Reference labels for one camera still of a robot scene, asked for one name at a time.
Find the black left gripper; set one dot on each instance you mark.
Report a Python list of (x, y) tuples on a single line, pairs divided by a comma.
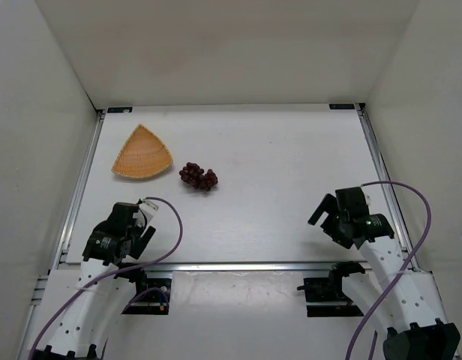
[(139, 238)]

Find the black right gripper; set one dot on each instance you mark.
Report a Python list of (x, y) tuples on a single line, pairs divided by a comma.
[(329, 220)]

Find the dark red fake grape bunch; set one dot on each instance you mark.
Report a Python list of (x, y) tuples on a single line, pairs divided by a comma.
[(194, 175)]

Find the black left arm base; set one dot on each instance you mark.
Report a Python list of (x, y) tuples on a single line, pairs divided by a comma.
[(152, 293)]

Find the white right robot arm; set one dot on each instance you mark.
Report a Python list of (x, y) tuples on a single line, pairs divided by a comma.
[(395, 307)]

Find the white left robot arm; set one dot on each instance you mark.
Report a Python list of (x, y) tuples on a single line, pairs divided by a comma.
[(106, 283)]

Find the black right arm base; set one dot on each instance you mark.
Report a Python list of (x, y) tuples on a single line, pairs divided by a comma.
[(324, 295)]

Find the triangular woven bamboo basket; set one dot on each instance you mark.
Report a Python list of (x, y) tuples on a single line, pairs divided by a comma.
[(142, 156)]

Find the blue label right corner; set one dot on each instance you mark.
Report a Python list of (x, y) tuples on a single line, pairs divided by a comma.
[(341, 106)]

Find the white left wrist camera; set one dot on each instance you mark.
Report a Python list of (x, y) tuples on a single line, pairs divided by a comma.
[(147, 209)]

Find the front aluminium frame rail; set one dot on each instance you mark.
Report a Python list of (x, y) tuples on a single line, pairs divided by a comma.
[(240, 266)]

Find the aluminium frame rail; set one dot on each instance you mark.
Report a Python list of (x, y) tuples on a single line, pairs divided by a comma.
[(240, 266), (396, 216), (76, 199)]

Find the left aluminium frame rail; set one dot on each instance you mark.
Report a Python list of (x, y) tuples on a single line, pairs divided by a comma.
[(76, 199)]

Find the right aluminium frame rail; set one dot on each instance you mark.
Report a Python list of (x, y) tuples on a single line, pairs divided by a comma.
[(396, 216)]

